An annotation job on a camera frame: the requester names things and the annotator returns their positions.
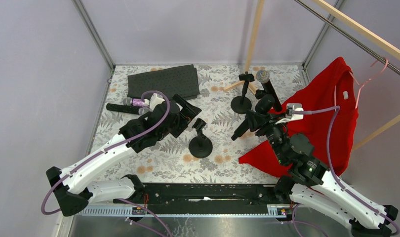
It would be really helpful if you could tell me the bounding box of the black mic stand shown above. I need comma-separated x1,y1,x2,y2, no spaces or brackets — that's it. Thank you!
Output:
254,89,268,100
188,118,213,158
231,72,255,114

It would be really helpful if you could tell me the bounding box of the black microphone silver grille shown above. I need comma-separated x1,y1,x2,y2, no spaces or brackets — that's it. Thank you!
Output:
255,69,283,113

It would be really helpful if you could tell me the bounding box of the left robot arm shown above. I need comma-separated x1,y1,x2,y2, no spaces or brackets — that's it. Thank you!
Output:
41,91,202,217

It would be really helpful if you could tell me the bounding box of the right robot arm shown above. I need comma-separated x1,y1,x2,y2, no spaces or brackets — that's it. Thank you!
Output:
245,106,400,237

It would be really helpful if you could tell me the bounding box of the dark grey perforated felt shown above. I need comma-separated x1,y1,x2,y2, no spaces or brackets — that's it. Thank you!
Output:
127,65,200,100

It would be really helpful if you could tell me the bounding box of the purple glitter microphone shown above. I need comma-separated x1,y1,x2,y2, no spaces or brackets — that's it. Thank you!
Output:
123,97,150,108

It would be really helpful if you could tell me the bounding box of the red t-shirt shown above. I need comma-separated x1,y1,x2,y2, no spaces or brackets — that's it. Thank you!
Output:
239,56,360,184

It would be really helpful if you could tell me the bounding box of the pink clothes hanger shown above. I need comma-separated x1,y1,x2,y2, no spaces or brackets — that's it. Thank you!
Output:
334,58,389,109

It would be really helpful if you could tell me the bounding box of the metal hanging rod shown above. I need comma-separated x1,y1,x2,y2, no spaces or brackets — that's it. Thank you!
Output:
295,0,400,76

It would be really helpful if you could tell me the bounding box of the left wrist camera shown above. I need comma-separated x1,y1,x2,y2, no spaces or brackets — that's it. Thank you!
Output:
143,93,165,110

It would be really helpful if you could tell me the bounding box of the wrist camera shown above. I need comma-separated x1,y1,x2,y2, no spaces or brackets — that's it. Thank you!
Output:
275,103,304,124
143,93,165,110

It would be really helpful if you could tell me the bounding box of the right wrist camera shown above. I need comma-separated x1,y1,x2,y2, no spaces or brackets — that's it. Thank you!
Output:
275,103,304,124

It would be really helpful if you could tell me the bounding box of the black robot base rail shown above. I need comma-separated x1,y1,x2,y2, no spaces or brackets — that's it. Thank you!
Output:
128,183,295,215

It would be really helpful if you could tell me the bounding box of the wooden clothes rack frame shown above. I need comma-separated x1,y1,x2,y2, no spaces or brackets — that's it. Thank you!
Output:
223,0,400,151

